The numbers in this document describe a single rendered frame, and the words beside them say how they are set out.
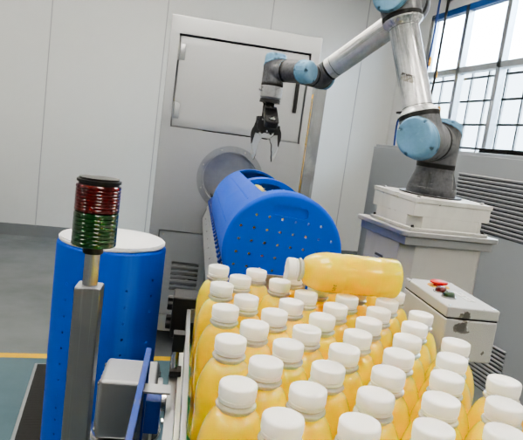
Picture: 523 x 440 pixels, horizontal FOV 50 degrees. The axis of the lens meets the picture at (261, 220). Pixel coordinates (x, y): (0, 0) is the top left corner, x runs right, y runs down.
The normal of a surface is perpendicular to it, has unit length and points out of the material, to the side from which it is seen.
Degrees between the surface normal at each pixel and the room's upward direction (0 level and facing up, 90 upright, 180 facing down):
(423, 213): 90
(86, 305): 90
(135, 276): 90
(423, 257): 90
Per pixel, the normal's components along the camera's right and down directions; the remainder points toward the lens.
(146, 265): 0.79, 0.18
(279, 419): 0.13, -0.98
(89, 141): 0.25, 0.17
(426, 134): -0.58, 0.18
